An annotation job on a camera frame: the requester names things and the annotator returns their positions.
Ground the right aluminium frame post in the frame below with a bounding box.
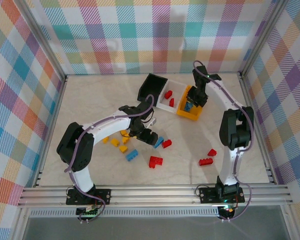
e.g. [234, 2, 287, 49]
[238, 0, 291, 78]

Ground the yellow plastic bin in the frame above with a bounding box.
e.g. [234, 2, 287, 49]
[176, 84, 207, 122]

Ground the left aluminium side rail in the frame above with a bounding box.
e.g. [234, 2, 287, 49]
[32, 74, 69, 188]

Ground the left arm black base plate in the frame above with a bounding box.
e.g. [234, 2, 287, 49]
[65, 188, 112, 206]

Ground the long red lego brick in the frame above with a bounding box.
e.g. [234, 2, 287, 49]
[198, 157, 214, 167]

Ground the grey slotted cable duct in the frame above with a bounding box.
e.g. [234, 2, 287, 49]
[29, 209, 221, 218]

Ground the aluminium frame post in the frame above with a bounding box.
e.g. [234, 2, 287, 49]
[13, 0, 67, 81]
[238, 0, 291, 78]

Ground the aluminium mounting rail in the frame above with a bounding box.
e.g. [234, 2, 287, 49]
[16, 183, 293, 208]

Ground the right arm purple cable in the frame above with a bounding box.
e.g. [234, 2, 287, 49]
[192, 59, 255, 222]

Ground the right aluminium side rail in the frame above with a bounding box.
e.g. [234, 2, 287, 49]
[238, 72, 278, 186]

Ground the aluminium side rail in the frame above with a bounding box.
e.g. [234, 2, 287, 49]
[32, 74, 69, 188]
[238, 72, 278, 186]

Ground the white plastic bin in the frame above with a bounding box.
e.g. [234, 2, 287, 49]
[153, 79, 187, 113]

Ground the black plastic bin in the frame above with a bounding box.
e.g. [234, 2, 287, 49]
[135, 72, 168, 108]

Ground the controller board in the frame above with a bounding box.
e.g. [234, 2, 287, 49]
[75, 206, 101, 222]
[217, 204, 237, 221]

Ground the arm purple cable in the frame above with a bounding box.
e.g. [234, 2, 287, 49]
[63, 94, 156, 223]
[192, 59, 255, 222]

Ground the right controller board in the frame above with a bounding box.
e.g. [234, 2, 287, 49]
[217, 204, 237, 221]

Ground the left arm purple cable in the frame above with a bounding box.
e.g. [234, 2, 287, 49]
[63, 94, 156, 223]

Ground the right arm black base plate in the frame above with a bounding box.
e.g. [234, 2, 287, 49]
[198, 186, 246, 205]

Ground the left aluminium frame post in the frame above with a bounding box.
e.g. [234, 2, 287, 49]
[13, 0, 67, 81]

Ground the left controller board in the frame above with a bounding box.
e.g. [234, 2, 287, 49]
[75, 206, 101, 222]

